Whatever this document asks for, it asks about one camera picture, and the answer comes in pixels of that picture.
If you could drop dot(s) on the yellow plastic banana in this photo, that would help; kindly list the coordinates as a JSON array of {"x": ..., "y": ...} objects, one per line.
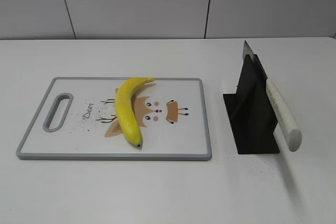
[{"x": 124, "y": 111}]

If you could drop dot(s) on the white grey-rimmed cutting board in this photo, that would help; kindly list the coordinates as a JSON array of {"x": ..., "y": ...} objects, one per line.
[{"x": 76, "y": 120}]

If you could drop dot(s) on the white-handled kitchen knife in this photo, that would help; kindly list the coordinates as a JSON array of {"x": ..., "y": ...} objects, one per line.
[{"x": 286, "y": 120}]

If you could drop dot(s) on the black knife stand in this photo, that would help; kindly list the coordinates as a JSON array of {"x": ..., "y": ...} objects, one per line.
[{"x": 250, "y": 113}]

